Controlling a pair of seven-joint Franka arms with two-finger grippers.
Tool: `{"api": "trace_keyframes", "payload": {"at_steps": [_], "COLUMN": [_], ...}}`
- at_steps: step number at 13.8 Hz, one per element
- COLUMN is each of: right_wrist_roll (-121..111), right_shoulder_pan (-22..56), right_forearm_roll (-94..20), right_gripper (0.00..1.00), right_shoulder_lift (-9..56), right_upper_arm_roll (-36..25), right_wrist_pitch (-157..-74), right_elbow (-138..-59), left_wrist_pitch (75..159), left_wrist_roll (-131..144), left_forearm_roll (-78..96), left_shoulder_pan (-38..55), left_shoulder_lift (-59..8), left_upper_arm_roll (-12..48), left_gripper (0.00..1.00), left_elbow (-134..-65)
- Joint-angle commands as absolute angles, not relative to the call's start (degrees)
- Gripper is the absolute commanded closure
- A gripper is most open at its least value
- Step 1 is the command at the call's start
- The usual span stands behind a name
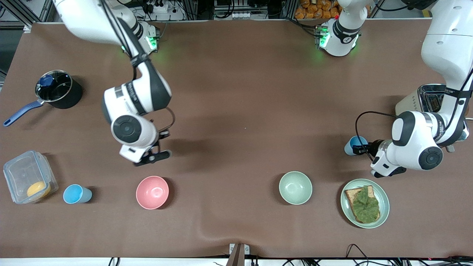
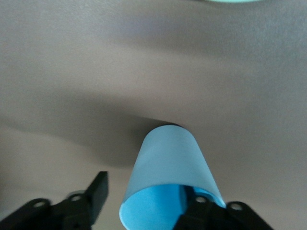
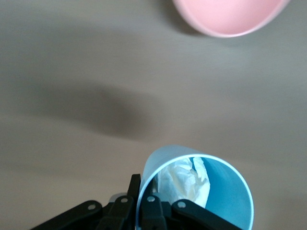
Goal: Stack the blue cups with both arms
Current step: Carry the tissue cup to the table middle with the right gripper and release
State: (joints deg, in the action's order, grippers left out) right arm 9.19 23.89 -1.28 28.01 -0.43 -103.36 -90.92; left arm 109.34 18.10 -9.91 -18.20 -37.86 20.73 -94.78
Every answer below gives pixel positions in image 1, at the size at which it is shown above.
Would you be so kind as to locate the light blue plastic cup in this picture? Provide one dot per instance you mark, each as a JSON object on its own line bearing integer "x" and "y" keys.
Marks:
{"x": 75, "y": 194}
{"x": 356, "y": 140}

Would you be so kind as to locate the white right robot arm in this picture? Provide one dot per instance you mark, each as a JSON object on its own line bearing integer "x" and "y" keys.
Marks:
{"x": 129, "y": 99}

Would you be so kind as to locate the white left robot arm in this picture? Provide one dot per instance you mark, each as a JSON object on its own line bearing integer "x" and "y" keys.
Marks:
{"x": 417, "y": 147}

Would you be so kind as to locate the pink bowl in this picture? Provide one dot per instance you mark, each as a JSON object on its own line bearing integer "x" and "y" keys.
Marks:
{"x": 152, "y": 192}

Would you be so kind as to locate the pale green plate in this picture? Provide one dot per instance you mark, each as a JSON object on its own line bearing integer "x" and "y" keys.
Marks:
{"x": 384, "y": 199}

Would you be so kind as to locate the toast slice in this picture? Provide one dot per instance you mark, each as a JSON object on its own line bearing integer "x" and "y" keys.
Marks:
{"x": 351, "y": 195}

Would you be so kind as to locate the green lettuce leaf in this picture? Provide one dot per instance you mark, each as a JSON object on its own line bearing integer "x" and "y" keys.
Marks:
{"x": 366, "y": 207}

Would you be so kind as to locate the cream and chrome toaster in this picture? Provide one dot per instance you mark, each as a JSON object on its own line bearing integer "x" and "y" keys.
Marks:
{"x": 425, "y": 92}

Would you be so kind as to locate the pale green bowl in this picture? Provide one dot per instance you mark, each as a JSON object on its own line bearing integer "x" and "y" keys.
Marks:
{"x": 295, "y": 187}

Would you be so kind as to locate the yellow round food piece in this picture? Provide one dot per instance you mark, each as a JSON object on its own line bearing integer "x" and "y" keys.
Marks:
{"x": 38, "y": 189}

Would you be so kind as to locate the brown table cloth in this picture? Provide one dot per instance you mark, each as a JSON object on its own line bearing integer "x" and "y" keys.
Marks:
{"x": 236, "y": 81}

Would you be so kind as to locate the clear plastic lidded container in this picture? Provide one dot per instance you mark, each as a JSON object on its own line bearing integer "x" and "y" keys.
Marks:
{"x": 22, "y": 171}

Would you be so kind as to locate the bag of orange buns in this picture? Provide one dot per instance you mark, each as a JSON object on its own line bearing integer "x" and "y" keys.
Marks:
{"x": 317, "y": 10}

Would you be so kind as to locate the white power strip black plugs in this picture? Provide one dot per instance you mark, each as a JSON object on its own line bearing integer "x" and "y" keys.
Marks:
{"x": 159, "y": 6}

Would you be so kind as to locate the small white socket strip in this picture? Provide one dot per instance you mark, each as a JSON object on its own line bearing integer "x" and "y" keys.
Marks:
{"x": 242, "y": 16}

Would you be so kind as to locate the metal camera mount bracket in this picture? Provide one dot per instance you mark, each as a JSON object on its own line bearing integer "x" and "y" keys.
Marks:
{"x": 238, "y": 255}

